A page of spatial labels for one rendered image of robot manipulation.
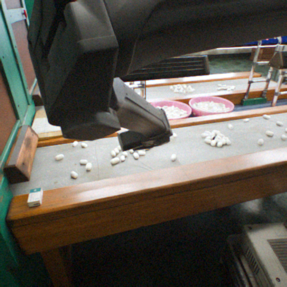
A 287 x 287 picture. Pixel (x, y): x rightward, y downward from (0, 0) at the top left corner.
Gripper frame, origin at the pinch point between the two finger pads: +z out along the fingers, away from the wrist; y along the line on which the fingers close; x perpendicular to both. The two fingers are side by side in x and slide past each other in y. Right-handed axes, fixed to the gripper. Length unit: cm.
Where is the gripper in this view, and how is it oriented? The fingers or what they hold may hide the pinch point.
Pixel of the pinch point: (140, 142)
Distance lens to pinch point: 82.3
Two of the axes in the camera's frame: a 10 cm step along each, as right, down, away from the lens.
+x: 1.8, 9.8, -1.1
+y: -9.6, 1.5, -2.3
